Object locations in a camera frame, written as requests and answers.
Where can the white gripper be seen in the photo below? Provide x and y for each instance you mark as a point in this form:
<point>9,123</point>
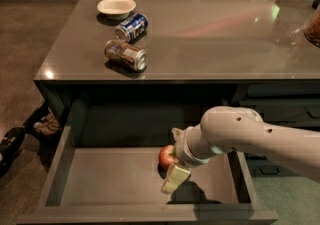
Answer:
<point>181,149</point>

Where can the red apple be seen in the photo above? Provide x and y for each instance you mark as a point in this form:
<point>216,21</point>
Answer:
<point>166,157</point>

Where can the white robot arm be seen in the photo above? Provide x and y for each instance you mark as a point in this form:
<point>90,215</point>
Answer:
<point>223,129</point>

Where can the open grey top drawer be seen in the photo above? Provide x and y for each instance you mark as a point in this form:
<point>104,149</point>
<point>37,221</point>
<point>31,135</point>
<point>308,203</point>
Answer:
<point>105,172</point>

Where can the closed lower right drawer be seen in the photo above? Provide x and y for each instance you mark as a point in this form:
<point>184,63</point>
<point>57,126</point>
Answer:
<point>263,168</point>

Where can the closed drawer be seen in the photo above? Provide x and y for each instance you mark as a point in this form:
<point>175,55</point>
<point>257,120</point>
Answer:
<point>287,112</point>
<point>263,168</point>

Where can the closed upper right drawer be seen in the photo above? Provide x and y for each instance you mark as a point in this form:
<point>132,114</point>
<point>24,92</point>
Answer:
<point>287,112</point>

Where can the brown silver soda can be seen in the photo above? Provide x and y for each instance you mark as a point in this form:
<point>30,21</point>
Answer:
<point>126,55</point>

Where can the blue soda can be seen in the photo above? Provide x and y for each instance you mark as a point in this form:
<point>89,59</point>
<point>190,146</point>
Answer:
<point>132,28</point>

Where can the white bowl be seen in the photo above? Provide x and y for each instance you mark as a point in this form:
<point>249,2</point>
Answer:
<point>116,9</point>

